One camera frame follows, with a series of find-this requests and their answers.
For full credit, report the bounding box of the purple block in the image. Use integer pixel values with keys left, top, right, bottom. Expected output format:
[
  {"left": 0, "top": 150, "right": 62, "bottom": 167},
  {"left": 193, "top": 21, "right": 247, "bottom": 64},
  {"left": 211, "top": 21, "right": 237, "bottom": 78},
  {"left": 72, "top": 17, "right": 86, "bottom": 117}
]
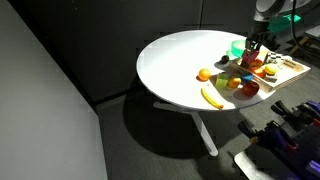
[{"left": 242, "top": 49, "right": 259, "bottom": 65}]

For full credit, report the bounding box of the checkered black white cube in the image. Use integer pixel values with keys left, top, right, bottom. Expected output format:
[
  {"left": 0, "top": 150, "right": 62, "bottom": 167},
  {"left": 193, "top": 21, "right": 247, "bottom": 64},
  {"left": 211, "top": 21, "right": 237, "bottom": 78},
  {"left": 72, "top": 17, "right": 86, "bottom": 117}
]
[{"left": 266, "top": 52, "right": 284, "bottom": 65}]

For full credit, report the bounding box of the light green block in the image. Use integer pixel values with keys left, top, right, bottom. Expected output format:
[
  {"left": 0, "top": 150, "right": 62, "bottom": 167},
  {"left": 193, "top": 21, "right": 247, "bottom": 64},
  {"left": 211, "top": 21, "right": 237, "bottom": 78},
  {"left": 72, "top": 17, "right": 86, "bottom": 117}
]
[{"left": 215, "top": 72, "right": 229, "bottom": 88}]

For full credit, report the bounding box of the yellow lemon in tray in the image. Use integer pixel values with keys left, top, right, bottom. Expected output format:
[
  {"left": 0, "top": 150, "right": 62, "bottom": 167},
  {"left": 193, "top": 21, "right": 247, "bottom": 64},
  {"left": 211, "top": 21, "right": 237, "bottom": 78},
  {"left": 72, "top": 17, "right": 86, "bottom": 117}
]
[{"left": 264, "top": 64, "right": 278, "bottom": 75}]

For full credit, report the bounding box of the green plastic bowl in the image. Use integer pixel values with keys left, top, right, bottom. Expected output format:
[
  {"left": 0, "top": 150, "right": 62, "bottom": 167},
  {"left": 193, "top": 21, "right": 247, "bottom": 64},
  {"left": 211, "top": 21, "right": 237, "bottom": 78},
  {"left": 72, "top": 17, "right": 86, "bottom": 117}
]
[{"left": 231, "top": 40, "right": 246, "bottom": 57}]

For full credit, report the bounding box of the blue block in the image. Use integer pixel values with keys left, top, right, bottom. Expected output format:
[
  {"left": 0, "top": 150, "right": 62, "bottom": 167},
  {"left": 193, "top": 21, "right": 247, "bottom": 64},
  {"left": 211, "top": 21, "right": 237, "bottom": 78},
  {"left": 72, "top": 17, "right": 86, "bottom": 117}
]
[{"left": 241, "top": 74, "right": 253, "bottom": 83}]

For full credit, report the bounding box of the black cable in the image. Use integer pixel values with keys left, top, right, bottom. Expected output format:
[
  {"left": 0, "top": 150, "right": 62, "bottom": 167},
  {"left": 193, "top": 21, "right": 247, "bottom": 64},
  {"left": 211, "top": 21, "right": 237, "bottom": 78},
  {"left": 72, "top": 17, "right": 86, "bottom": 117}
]
[{"left": 290, "top": 0, "right": 320, "bottom": 63}]

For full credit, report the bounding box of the orange block with hole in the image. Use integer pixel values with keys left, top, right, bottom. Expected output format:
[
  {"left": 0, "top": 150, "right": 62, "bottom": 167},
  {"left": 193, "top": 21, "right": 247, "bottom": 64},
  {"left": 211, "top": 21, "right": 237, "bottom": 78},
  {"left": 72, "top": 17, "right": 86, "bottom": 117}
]
[{"left": 249, "top": 59, "right": 263, "bottom": 68}]

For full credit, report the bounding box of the wooden chair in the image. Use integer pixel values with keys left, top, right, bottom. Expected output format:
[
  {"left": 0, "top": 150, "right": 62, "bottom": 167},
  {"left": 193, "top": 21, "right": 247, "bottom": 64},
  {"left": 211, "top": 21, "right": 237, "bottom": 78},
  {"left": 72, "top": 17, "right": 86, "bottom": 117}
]
[{"left": 290, "top": 25, "right": 320, "bottom": 56}]

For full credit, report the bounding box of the red apple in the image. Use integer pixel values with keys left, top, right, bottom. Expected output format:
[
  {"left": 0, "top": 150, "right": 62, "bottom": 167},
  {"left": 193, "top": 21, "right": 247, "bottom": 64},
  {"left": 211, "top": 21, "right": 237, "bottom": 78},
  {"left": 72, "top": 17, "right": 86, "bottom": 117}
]
[{"left": 242, "top": 81, "right": 260, "bottom": 97}]

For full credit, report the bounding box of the purple black clamp stand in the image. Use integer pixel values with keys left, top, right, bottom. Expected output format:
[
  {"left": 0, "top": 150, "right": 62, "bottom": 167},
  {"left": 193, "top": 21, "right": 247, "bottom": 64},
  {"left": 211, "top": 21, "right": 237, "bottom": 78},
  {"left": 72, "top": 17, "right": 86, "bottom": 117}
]
[{"left": 234, "top": 101, "right": 320, "bottom": 180}]

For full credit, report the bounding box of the small yellow fruit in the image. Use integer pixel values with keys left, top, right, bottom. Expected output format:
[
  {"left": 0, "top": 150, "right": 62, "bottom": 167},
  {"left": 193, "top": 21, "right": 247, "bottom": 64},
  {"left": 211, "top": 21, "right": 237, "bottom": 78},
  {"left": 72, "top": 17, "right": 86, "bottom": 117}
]
[{"left": 228, "top": 77, "right": 242, "bottom": 88}]

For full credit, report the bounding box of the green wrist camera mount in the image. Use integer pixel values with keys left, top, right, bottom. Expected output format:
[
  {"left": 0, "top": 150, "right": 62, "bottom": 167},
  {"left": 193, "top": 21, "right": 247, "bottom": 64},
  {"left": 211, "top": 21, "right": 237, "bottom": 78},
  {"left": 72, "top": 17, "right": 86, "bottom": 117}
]
[{"left": 268, "top": 14, "right": 301, "bottom": 33}]

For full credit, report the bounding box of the yellow banana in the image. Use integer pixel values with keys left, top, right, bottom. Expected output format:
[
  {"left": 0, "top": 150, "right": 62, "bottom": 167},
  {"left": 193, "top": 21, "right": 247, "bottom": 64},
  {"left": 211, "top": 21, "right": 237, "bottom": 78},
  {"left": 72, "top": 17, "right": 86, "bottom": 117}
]
[{"left": 201, "top": 88, "right": 224, "bottom": 110}]

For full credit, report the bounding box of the orange fruit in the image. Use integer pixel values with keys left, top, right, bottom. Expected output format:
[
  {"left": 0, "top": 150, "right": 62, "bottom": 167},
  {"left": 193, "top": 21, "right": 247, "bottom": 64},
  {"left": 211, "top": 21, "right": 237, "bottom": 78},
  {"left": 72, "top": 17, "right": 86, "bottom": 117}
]
[{"left": 198, "top": 68, "right": 211, "bottom": 81}]

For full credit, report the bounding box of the grey block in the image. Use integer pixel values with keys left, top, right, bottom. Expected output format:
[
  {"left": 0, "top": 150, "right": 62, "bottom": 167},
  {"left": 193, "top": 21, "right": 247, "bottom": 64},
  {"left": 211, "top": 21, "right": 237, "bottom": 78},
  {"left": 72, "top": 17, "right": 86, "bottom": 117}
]
[{"left": 264, "top": 75, "right": 278, "bottom": 83}]

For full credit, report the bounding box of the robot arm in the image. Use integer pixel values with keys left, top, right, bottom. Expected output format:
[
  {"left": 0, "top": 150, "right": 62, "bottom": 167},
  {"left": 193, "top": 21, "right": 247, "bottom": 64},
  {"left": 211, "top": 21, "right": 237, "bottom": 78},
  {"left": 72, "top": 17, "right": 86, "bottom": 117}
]
[{"left": 245, "top": 0, "right": 311, "bottom": 51}]

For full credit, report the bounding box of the dark red plum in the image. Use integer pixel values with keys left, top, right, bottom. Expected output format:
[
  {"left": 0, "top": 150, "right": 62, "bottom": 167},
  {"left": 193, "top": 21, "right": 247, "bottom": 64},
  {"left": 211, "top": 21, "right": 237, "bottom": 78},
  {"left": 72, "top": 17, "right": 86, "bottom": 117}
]
[{"left": 220, "top": 55, "right": 229, "bottom": 64}]

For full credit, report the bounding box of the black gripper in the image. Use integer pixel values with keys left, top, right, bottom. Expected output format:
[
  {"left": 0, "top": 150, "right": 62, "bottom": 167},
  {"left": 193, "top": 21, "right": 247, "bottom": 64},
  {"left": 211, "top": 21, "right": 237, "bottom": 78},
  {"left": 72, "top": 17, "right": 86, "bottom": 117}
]
[{"left": 245, "top": 21, "right": 280, "bottom": 51}]

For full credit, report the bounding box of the white round table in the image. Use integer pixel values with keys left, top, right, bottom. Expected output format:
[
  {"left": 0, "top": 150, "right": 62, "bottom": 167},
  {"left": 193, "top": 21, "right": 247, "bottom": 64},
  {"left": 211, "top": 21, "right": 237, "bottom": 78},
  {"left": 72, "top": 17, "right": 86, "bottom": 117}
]
[{"left": 136, "top": 30, "right": 270, "bottom": 156}]

